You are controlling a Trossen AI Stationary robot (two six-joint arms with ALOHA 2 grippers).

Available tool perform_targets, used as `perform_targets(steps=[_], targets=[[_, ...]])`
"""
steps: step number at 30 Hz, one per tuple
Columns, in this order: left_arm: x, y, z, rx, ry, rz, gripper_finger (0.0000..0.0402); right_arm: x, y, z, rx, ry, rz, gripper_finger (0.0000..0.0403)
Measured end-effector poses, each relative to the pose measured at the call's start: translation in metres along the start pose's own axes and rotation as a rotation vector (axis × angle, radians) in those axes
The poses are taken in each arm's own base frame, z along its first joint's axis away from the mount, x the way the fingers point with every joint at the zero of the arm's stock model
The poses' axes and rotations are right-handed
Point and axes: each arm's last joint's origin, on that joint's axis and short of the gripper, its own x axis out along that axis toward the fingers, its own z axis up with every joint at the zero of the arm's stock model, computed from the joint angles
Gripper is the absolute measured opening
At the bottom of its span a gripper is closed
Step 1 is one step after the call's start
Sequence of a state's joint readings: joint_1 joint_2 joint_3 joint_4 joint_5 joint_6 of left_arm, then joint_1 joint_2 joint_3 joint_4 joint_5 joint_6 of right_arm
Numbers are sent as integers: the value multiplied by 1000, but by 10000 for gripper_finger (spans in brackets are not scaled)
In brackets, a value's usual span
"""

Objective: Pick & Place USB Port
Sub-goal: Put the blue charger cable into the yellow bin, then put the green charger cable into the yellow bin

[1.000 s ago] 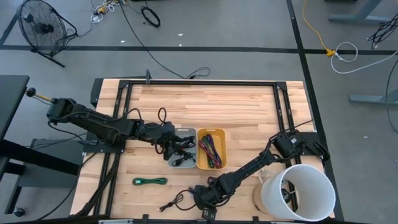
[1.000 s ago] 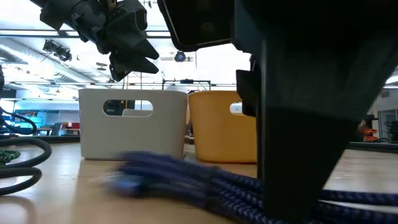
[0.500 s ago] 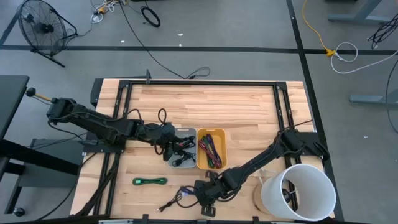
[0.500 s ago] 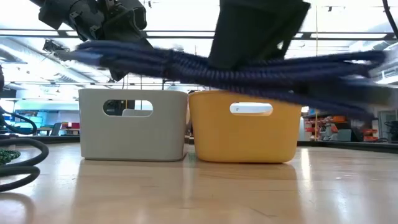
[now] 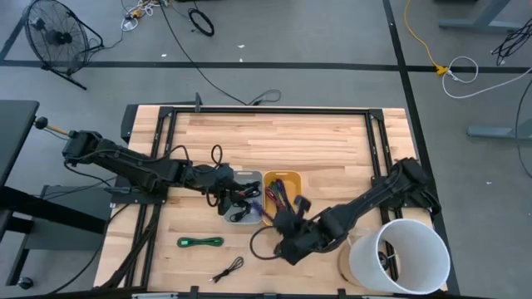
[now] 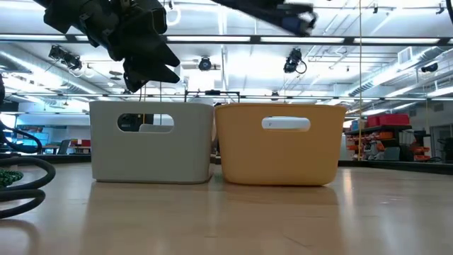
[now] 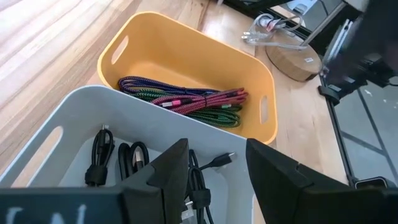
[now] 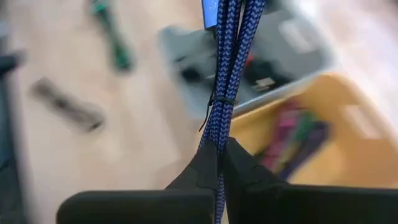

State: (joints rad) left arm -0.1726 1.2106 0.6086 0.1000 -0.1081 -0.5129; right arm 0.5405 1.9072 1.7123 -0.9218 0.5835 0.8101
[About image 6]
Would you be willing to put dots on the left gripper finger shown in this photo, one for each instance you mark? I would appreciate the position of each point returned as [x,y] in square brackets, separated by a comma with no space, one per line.
[155,51]
[145,74]

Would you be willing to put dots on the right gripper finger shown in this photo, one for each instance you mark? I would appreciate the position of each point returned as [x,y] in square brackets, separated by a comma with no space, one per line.
[255,12]
[290,8]

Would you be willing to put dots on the grey plastic bin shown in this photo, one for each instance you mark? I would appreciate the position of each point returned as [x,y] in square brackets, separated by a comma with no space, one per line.
[152,156]

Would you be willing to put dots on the red box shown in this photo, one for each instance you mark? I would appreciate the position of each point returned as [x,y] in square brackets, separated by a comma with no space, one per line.
[81,143]

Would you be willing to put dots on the grey office chair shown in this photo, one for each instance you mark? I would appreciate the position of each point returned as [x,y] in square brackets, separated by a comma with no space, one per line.
[64,147]

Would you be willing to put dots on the blue monitor screen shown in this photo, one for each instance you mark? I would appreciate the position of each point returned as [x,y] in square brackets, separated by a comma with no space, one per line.
[32,139]

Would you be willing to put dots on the red storage bin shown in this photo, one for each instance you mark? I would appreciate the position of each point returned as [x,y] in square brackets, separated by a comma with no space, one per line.
[387,120]

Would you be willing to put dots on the yellow plastic bin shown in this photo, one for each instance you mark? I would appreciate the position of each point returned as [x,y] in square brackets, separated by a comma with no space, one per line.
[279,159]

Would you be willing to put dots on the small black ceiling fixture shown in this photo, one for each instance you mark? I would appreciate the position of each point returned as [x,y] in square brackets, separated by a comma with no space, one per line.
[430,67]

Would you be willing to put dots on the storage shelf rack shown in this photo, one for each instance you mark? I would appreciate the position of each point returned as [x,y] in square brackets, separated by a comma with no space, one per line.
[389,141]

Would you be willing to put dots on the black overhead frame bar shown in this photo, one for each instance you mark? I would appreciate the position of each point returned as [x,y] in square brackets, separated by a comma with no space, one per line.
[255,39]

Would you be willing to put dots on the round black ceiling camera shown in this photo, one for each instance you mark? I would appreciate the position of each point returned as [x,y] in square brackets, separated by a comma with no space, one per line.
[204,64]

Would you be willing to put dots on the black ceiling camera cluster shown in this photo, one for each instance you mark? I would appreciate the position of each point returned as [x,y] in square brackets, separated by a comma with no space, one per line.
[67,58]

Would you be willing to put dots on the thin black ceiling rail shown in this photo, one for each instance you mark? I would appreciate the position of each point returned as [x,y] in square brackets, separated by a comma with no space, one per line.
[318,98]

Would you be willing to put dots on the silver ventilation duct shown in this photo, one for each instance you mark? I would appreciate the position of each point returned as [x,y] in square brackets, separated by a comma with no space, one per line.
[389,72]

